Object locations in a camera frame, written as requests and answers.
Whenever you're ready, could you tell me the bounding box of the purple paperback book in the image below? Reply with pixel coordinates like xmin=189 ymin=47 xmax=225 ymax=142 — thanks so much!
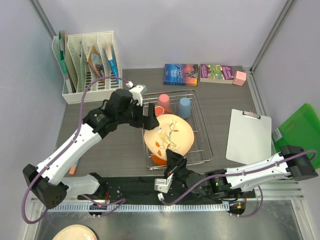
xmin=200 ymin=64 xmax=234 ymax=84

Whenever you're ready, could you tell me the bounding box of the metal wire dish rack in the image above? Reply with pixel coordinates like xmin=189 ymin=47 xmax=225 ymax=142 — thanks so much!
xmin=142 ymin=89 xmax=214 ymax=170

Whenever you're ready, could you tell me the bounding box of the cream plate bottom edge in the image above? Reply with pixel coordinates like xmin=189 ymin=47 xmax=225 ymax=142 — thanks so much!
xmin=53 ymin=224 xmax=98 ymax=240

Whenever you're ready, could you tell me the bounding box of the pink cube power socket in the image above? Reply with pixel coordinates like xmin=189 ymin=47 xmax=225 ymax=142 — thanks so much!
xmin=232 ymin=70 xmax=247 ymax=86

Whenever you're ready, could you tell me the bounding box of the blue booklet in organizer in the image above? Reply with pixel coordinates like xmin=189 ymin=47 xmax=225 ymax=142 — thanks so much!
xmin=104 ymin=44 xmax=119 ymax=77

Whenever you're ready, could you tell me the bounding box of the orange ceramic bowl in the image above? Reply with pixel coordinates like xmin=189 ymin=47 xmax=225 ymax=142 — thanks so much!
xmin=150 ymin=154 xmax=167 ymax=166

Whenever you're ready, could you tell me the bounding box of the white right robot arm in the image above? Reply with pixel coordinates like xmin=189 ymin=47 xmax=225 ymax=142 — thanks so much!
xmin=161 ymin=150 xmax=318 ymax=206

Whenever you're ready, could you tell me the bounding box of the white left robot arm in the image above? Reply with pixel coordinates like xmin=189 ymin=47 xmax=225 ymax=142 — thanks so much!
xmin=22 ymin=85 xmax=159 ymax=209

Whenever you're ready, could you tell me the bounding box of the white clipboard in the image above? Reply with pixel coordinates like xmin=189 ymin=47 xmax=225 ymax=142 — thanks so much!
xmin=225 ymin=109 xmax=272 ymax=165

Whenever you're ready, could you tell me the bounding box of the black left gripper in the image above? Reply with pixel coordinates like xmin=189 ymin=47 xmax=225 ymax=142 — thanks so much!
xmin=117 ymin=99 xmax=159 ymax=131

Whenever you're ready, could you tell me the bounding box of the green folder in organizer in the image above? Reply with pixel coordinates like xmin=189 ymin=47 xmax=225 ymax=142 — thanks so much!
xmin=58 ymin=30 xmax=68 ymax=75

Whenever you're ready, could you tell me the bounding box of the white file organizer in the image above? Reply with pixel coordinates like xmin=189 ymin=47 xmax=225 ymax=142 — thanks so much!
xmin=51 ymin=31 xmax=123 ymax=105

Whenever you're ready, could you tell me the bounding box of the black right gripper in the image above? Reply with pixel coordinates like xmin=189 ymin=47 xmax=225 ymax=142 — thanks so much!
xmin=163 ymin=148 xmax=191 ymax=187

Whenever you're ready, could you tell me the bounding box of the blue plastic cup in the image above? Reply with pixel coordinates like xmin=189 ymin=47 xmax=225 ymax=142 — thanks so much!
xmin=177 ymin=97 xmax=192 ymax=119

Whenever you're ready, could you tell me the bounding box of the blue Jane Eyre book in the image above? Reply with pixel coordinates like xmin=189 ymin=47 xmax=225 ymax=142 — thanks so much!
xmin=163 ymin=63 xmax=199 ymax=87

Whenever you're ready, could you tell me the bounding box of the orange blue marker pen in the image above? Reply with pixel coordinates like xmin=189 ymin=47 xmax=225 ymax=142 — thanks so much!
xmin=69 ymin=160 xmax=79 ymax=175

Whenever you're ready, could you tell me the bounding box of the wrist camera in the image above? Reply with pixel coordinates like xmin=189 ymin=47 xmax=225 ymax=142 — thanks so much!
xmin=125 ymin=81 xmax=147 ymax=106
xmin=154 ymin=174 xmax=174 ymax=194

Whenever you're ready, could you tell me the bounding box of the green plastic folder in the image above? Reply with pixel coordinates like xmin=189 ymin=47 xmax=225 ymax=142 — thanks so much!
xmin=272 ymin=103 xmax=320 ymax=153

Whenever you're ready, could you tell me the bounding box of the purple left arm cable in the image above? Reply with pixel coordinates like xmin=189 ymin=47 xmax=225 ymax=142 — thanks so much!
xmin=21 ymin=76 xmax=131 ymax=225

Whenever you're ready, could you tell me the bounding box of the orange ceramic mug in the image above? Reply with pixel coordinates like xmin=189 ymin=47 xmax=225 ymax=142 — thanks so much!
xmin=154 ymin=106 xmax=172 ymax=117

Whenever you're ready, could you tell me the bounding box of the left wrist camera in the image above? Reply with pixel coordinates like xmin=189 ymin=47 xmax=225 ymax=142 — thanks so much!
xmin=125 ymin=81 xmax=147 ymax=106

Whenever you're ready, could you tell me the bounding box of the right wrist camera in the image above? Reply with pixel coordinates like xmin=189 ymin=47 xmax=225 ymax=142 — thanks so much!
xmin=154 ymin=174 xmax=174 ymax=194

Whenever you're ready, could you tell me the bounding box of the beige bird-painted plate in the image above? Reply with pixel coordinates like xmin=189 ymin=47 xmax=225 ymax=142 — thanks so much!
xmin=143 ymin=114 xmax=195 ymax=161

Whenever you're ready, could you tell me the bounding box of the pink plastic cup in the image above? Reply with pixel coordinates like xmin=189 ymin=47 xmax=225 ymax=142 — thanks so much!
xmin=157 ymin=93 xmax=171 ymax=112

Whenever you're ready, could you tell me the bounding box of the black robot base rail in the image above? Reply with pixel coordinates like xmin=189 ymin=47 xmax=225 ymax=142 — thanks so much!
xmin=78 ymin=170 xmax=255 ymax=205

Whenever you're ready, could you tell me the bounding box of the illustrated booklet in organizer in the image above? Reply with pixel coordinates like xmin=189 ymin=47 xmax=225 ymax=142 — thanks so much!
xmin=87 ymin=45 xmax=105 ymax=78

